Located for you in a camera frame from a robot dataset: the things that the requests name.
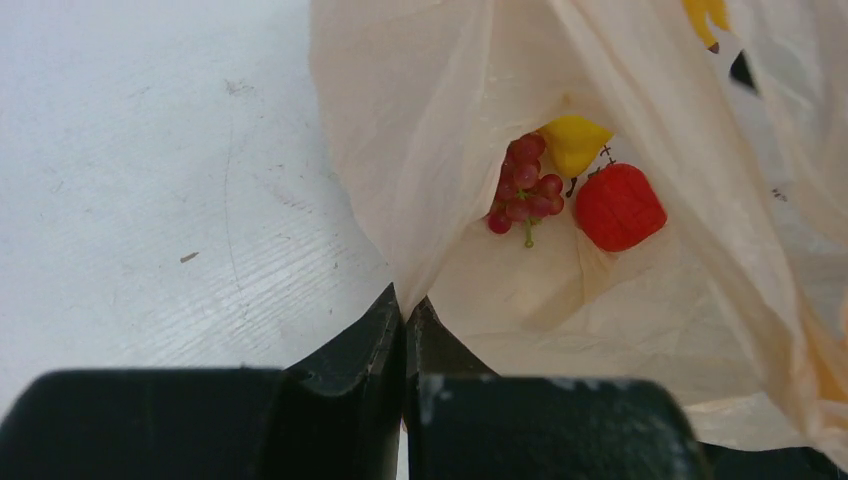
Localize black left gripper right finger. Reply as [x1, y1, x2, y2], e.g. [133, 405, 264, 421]
[405, 300, 847, 480]

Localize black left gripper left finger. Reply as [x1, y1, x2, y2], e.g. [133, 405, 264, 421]
[1, 287, 404, 479]

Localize red fake grape bunch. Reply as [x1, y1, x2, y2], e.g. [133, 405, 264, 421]
[484, 132, 565, 248]

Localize translucent orange plastic bag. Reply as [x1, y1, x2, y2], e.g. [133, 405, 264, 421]
[310, 1, 847, 467]

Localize red fake strawberry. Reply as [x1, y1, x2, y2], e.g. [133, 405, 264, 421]
[574, 163, 668, 253]

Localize yellow fake lemon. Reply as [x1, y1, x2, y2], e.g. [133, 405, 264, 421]
[537, 115, 614, 179]

